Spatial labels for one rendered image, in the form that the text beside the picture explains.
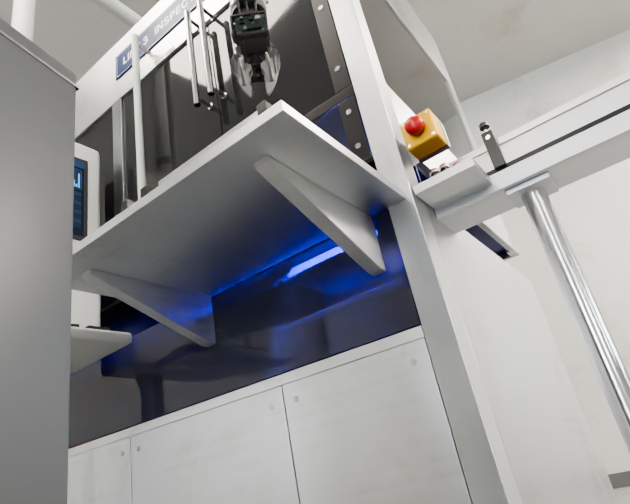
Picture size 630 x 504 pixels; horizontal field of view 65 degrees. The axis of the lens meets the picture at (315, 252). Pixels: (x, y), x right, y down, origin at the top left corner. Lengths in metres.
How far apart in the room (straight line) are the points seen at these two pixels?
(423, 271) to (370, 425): 0.31
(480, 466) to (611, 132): 0.65
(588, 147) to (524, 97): 3.49
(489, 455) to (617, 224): 3.25
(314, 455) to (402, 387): 0.24
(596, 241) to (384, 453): 3.19
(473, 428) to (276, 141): 0.58
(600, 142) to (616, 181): 3.09
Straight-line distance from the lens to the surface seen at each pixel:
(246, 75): 1.03
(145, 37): 2.12
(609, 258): 3.97
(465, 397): 0.93
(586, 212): 4.07
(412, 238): 1.01
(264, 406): 1.17
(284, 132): 0.78
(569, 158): 1.09
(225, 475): 1.26
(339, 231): 0.92
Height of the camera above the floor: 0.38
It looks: 24 degrees up
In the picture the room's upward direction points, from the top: 12 degrees counter-clockwise
